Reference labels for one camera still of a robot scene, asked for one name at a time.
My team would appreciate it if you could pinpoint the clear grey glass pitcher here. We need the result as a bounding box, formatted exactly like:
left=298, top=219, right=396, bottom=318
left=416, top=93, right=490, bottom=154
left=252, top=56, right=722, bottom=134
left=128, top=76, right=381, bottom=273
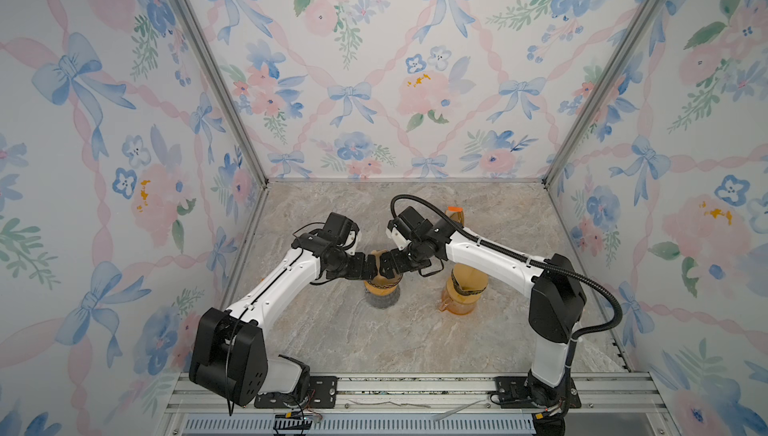
left=365, top=291, right=400, bottom=309

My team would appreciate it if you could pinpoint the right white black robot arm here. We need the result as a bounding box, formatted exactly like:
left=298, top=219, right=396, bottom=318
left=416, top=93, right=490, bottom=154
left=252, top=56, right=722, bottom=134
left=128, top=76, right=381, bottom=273
left=379, top=207, right=586, bottom=407

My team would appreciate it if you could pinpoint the clear grey glass dripper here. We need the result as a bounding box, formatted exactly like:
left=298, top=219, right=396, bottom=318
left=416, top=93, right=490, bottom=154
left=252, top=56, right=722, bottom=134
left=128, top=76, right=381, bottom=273
left=364, top=275, right=402, bottom=297

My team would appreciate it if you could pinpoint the wooden dripper ring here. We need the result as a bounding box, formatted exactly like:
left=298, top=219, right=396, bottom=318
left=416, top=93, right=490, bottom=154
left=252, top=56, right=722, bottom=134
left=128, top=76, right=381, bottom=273
left=363, top=279, right=403, bottom=299

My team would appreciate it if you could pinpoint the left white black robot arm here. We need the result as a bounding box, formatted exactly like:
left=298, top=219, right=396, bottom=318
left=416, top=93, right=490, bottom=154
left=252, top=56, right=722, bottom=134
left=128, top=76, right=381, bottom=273
left=188, top=213, right=376, bottom=407

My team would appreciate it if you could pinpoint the orange coffee filter packet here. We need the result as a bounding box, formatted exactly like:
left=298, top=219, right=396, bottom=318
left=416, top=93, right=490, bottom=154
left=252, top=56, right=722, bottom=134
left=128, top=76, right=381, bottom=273
left=446, top=206, right=465, bottom=226

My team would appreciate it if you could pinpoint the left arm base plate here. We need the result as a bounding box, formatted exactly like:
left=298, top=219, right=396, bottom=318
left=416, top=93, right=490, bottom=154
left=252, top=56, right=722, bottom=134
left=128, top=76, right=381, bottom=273
left=254, top=375, right=339, bottom=409

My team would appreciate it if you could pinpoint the aluminium frame rail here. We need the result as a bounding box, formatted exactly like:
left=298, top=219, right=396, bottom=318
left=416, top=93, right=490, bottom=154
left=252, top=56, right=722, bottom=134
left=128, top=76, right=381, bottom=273
left=155, top=373, right=680, bottom=435

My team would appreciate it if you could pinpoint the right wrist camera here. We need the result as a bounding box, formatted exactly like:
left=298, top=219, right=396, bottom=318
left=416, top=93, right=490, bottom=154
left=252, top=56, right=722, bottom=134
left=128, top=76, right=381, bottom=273
left=386, top=221, right=410, bottom=250

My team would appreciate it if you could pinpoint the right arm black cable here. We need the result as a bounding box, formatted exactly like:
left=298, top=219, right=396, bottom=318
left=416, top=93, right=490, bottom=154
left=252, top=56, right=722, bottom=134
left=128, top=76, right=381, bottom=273
left=389, top=194, right=624, bottom=341

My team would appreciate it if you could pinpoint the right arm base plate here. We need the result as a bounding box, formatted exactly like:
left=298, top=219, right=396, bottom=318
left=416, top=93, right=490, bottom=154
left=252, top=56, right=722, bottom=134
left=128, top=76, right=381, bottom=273
left=493, top=374, right=582, bottom=411

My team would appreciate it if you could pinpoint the orange glass carafe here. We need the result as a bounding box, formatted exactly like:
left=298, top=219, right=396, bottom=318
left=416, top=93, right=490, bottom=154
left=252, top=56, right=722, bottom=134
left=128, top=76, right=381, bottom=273
left=438, top=291, right=477, bottom=316

